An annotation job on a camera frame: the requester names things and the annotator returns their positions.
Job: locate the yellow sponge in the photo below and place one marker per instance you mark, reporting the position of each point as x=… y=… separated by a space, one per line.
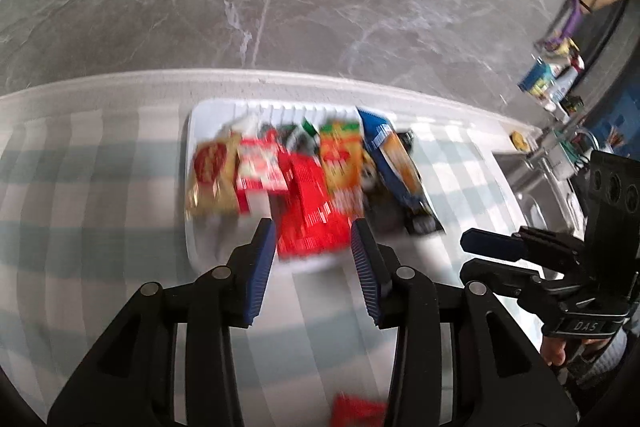
x=518 y=140

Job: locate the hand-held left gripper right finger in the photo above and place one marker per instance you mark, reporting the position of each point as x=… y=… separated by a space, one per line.
x=364 y=277

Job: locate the blue box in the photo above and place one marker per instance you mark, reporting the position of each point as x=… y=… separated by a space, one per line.
x=535 y=77

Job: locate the blue orange snack packet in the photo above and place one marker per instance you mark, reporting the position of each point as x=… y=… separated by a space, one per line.
x=395 y=162

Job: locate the person's right hand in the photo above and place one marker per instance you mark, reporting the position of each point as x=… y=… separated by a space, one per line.
x=554 y=352

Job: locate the white bottle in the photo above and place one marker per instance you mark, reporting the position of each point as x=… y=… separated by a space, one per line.
x=567 y=79

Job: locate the green white checked tablecloth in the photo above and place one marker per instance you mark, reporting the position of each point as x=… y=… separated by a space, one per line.
x=100 y=207

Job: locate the white plastic tray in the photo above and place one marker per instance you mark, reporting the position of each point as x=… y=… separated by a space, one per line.
x=215 y=247

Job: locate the person's right forearm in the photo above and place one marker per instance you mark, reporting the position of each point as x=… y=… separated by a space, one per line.
x=600 y=357

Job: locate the green silver snack packet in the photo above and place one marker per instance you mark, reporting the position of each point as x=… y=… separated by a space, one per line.
x=306 y=130

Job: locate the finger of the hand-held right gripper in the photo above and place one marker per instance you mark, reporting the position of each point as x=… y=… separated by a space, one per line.
x=500 y=276
x=492 y=243

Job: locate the metal faucet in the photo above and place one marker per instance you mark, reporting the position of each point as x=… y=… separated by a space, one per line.
x=582 y=142

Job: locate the gold red snack packet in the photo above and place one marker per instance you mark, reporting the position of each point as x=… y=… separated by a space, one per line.
x=210 y=177

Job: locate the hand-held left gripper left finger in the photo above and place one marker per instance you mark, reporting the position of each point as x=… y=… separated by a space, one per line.
x=261 y=272

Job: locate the steel sink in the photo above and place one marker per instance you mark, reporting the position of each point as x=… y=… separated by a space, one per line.
x=535 y=202

